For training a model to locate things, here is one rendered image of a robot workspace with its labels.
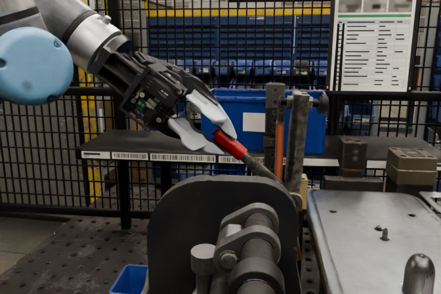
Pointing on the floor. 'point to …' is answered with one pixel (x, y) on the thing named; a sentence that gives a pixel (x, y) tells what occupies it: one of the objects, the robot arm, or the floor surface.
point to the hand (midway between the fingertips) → (223, 138)
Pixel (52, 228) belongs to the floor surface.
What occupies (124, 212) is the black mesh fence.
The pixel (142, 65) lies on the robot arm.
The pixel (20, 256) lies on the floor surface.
